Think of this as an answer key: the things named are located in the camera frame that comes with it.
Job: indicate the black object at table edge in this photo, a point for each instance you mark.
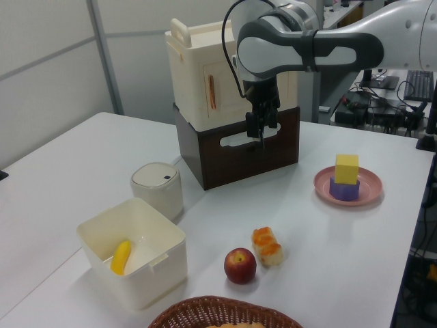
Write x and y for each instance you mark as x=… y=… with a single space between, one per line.
x=3 y=175

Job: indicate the black keyboard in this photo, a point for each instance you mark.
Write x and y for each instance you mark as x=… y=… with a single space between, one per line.
x=418 y=85

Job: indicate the grey partition post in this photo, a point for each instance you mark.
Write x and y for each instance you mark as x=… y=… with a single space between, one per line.
x=107 y=58

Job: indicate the cream open plastic box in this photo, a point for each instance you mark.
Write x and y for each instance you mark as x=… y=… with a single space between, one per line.
x=143 y=283

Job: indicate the yellow banana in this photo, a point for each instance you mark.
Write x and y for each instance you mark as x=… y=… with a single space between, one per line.
x=121 y=258

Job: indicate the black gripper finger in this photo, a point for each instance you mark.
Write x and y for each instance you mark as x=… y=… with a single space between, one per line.
x=253 y=124
x=270 y=116

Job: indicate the dark brown drawer box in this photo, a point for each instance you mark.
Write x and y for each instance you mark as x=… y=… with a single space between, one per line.
x=239 y=164

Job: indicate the small cream lidded bin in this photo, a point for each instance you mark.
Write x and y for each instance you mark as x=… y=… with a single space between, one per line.
x=158 y=191

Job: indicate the small grey flat object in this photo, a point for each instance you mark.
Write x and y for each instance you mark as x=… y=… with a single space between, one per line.
x=324 y=109

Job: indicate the pink plate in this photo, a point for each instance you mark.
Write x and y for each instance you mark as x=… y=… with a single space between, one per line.
x=370 y=186

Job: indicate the cake slice with orange topping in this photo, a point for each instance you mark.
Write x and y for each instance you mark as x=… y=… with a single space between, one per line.
x=268 y=247

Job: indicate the brown wicker basket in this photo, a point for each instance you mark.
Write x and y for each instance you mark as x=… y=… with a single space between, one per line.
x=218 y=311

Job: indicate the bread in basket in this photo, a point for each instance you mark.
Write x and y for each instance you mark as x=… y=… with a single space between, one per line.
x=235 y=325

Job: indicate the background wooden desk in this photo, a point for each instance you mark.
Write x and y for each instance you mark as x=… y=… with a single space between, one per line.
x=341 y=13

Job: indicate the red apple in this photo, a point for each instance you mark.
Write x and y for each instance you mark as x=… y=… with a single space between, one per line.
x=239 y=266

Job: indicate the yellow object on floor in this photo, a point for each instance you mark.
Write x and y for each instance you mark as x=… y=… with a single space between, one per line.
x=432 y=273

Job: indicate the purple block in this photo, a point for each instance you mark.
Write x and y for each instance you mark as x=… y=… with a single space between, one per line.
x=343 y=193

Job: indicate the black electronics box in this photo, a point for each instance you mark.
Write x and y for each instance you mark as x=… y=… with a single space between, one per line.
x=351 y=107

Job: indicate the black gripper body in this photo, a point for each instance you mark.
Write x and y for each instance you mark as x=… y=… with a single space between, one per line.
x=261 y=94

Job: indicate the black clamp post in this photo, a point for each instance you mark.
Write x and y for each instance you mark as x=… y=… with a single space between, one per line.
x=428 y=136

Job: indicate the yellow cube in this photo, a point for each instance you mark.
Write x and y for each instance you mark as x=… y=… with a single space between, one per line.
x=346 y=169

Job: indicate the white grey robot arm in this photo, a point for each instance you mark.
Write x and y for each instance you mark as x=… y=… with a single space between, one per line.
x=341 y=44

